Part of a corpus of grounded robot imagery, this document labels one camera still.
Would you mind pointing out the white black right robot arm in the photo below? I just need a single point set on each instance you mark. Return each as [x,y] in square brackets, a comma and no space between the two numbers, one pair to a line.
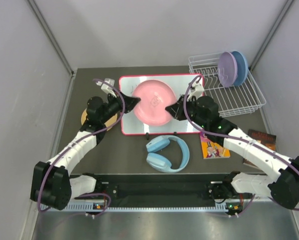
[280,181]

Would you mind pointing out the purple plate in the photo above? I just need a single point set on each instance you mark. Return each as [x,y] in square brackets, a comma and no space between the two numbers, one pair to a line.
[227,69]

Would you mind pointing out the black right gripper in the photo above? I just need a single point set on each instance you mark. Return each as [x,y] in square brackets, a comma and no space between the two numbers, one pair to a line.
[176,110]

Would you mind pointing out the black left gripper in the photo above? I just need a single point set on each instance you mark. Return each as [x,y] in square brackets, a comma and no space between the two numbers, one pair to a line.
[131,102]

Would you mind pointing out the grey aluminium frame post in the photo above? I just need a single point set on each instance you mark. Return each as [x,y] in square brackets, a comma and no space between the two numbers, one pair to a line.
[272,31]

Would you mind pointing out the blue headphones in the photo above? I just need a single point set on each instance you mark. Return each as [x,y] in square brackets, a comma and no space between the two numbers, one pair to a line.
[168,154]

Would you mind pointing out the grey left frame post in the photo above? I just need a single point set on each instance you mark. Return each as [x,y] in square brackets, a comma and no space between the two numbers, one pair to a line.
[50,36]

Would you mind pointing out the pink plate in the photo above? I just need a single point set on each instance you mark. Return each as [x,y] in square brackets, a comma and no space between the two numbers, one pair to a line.
[155,96]

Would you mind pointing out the pink framed whiteboard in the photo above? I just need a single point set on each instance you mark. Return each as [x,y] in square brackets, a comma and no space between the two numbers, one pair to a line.
[131,125]

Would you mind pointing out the white wire dish rack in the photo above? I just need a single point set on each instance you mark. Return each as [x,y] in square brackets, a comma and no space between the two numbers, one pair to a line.
[233,100]

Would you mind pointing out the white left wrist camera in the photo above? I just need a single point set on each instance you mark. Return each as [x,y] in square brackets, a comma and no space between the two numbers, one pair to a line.
[106,86]

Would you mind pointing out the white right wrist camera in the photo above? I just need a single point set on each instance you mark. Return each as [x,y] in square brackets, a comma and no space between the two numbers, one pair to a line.
[196,90]

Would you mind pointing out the yellow plate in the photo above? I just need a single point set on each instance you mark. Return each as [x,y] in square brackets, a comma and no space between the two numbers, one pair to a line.
[109,122]

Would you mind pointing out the white slotted cable duct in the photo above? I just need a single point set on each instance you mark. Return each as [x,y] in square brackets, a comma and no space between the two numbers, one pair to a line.
[98,205]

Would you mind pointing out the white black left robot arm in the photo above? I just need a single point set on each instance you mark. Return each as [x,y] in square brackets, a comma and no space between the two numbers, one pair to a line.
[52,185]

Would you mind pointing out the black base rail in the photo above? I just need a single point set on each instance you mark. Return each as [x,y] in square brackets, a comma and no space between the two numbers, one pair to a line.
[163,190]

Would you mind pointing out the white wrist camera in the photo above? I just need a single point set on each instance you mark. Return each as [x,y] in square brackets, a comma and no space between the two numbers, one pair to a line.
[196,90]
[106,86]

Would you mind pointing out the Roald Dahl paperback book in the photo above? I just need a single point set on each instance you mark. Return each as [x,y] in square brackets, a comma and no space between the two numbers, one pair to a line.
[211,150]

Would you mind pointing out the blue plate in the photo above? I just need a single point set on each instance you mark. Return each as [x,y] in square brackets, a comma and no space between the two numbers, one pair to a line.
[242,68]

